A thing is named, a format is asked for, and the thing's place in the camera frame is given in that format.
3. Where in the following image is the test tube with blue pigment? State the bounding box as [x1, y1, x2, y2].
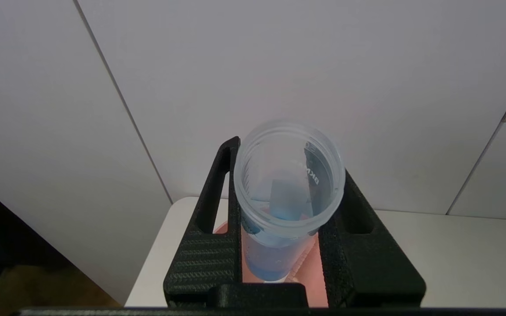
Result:
[234, 121, 346, 282]

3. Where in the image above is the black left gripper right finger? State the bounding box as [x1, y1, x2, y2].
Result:
[319, 171, 426, 308]

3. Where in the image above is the pink plastic bowl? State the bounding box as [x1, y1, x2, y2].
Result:
[213, 222, 329, 308]

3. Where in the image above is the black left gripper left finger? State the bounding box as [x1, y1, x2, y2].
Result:
[164, 136, 242, 308]

